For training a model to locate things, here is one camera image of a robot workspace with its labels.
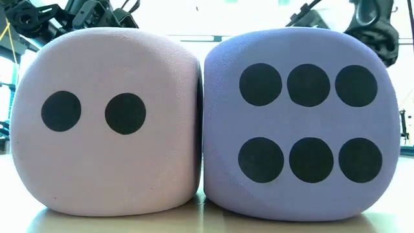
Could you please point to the large pink foam die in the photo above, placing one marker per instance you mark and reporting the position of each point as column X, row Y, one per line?
column 106, row 168

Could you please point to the large purple foam die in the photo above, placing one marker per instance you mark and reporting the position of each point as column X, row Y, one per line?
column 307, row 123

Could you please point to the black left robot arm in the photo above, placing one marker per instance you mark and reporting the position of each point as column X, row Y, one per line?
column 29, row 19

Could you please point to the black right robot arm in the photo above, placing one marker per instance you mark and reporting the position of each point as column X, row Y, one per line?
column 375, row 39

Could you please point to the black monitor stand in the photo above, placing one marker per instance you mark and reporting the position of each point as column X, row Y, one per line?
column 403, row 126

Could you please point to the black aluminium table frame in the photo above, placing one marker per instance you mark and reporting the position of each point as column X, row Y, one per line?
column 407, row 151

